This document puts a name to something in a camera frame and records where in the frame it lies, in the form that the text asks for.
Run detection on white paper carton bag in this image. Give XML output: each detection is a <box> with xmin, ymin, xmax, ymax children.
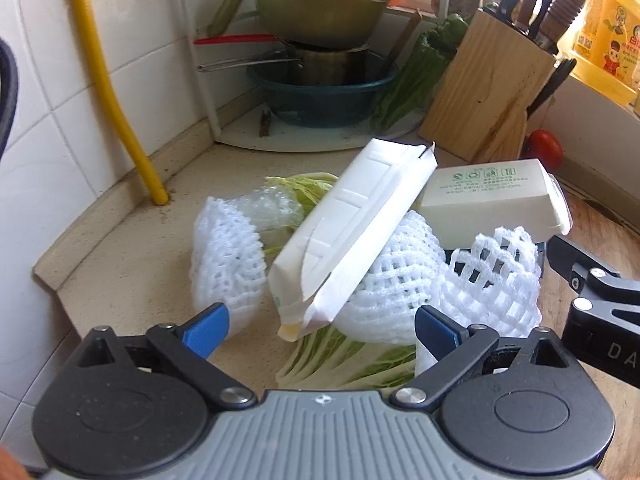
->
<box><xmin>268</xmin><ymin>139</ymin><xmax>437</xmax><ymax>341</ymax></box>

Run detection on white foam net right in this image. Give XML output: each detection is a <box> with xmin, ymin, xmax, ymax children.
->
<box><xmin>431</xmin><ymin>226</ymin><xmax>542</xmax><ymax>337</ymax></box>

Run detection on white foam net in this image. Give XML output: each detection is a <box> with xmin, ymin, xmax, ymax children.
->
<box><xmin>190</xmin><ymin>197</ymin><xmax>267</xmax><ymax>337</ymax></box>
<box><xmin>333</xmin><ymin>210</ymin><xmax>445</xmax><ymax>346</ymax></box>
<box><xmin>431</xmin><ymin>226</ymin><xmax>542</xmax><ymax>337</ymax></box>

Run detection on white foam net middle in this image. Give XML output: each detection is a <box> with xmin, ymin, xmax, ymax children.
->
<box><xmin>333</xmin><ymin>210</ymin><xmax>445</xmax><ymax>346</ymax></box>

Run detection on white foam net left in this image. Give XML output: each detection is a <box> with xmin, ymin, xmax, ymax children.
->
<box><xmin>190</xmin><ymin>197</ymin><xmax>267</xmax><ymax>337</ymax></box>

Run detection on white plastic takeout box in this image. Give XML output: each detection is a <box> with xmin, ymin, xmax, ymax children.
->
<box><xmin>416</xmin><ymin>159</ymin><xmax>573</xmax><ymax>249</ymax></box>

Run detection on red tomato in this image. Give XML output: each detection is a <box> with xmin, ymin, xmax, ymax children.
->
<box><xmin>522</xmin><ymin>129</ymin><xmax>564</xmax><ymax>172</ymax></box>

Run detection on white corner shelf rack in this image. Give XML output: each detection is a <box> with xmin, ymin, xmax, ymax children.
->
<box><xmin>192</xmin><ymin>0</ymin><xmax>426</xmax><ymax>154</ymax></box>

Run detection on wooden knife block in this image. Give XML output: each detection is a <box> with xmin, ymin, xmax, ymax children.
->
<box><xmin>419</xmin><ymin>10</ymin><xmax>555</xmax><ymax>164</ymax></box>

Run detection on black scissors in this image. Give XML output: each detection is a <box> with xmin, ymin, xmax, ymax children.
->
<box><xmin>526</xmin><ymin>58</ymin><xmax>577</xmax><ymax>117</ymax></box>

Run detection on green vegetable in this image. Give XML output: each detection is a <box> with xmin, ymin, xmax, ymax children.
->
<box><xmin>369</xmin><ymin>13</ymin><xmax>469</xmax><ymax>132</ymax></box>

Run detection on teal plastic basin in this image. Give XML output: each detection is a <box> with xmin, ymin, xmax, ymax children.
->
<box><xmin>247</xmin><ymin>58</ymin><xmax>399</xmax><ymax>128</ymax></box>

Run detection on yellow bottle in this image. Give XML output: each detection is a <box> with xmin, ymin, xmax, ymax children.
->
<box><xmin>560</xmin><ymin>0</ymin><xmax>639</xmax><ymax>106</ymax></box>

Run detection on stainless steel pot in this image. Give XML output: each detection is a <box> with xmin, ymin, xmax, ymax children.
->
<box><xmin>196</xmin><ymin>44</ymin><xmax>369</xmax><ymax>86</ymax></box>

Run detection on olive green bowl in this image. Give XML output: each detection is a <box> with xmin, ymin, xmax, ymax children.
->
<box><xmin>206</xmin><ymin>0</ymin><xmax>390</xmax><ymax>51</ymax></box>

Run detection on red handled utensil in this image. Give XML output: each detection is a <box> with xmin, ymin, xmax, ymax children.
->
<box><xmin>193</xmin><ymin>32</ymin><xmax>279</xmax><ymax>46</ymax></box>

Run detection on wooden handled knife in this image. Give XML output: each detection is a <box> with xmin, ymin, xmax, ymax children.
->
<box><xmin>535</xmin><ymin>0</ymin><xmax>587</xmax><ymax>52</ymax></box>

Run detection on yellow gas hose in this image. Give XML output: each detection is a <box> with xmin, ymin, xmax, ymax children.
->
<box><xmin>64</xmin><ymin>0</ymin><xmax>172</xmax><ymax>207</ymax></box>

